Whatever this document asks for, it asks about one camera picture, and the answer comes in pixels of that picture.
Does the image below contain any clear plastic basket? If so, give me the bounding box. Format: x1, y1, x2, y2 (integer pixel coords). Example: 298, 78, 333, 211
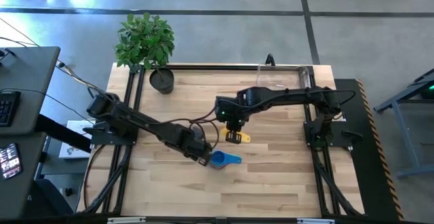
256, 63, 312, 91

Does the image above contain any smartphone with lit screen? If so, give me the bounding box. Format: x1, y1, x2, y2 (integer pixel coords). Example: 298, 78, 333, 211
0, 143, 23, 181

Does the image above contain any grey wheeled cart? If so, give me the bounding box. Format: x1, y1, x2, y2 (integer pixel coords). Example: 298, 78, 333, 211
373, 68, 434, 178

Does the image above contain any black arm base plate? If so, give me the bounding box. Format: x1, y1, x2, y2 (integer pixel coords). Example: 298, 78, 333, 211
89, 125, 138, 146
302, 119, 354, 148

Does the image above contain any black mat with hazard stripe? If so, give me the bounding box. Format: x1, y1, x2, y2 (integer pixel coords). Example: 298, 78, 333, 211
334, 78, 405, 221

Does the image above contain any white paper box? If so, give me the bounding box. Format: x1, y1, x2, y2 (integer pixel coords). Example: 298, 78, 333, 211
58, 119, 98, 160

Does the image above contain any dark grey desk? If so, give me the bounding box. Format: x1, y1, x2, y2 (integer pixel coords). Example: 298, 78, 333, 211
0, 45, 62, 220

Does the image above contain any black keyboard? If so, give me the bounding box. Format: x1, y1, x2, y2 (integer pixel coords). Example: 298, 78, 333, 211
0, 90, 22, 128

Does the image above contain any blue measuring cup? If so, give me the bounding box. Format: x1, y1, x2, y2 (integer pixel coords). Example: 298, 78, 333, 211
210, 149, 243, 169

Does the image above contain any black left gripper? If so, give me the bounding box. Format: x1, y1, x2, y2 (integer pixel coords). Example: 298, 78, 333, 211
174, 124, 214, 167

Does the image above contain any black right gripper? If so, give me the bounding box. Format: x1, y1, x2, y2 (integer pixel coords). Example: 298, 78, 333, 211
215, 96, 252, 145

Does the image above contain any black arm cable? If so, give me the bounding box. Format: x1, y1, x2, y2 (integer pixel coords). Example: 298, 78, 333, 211
188, 117, 220, 150

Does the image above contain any yellow measuring cup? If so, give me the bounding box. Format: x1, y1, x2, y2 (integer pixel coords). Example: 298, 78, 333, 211
219, 127, 252, 145

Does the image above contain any green plant in black pot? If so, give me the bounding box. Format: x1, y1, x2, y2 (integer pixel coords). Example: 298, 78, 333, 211
113, 12, 176, 95

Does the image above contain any white bracket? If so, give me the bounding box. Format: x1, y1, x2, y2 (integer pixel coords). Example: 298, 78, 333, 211
107, 217, 147, 224
296, 218, 335, 224

